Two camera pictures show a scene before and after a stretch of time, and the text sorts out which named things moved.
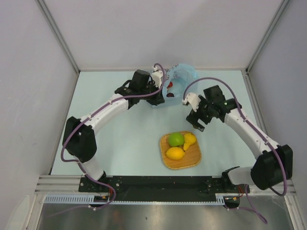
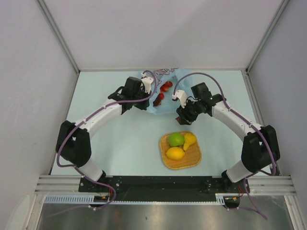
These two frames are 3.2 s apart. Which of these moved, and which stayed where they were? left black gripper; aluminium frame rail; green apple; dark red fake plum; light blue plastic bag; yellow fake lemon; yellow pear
Moved: light blue plastic bag; left black gripper; dark red fake plum
Stayed: yellow pear; green apple; yellow fake lemon; aluminium frame rail
